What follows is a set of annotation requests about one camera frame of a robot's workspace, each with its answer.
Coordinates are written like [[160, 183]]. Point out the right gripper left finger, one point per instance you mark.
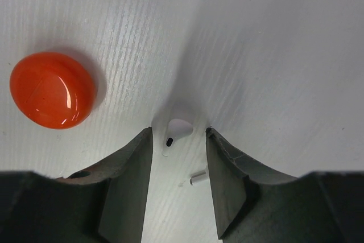
[[105, 202]]

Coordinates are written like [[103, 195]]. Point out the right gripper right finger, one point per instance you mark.
[[255, 203]]

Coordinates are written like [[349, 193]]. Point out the white earbud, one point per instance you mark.
[[177, 129], [198, 177]]

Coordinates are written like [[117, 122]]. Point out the orange earbud charging case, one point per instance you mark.
[[53, 90]]

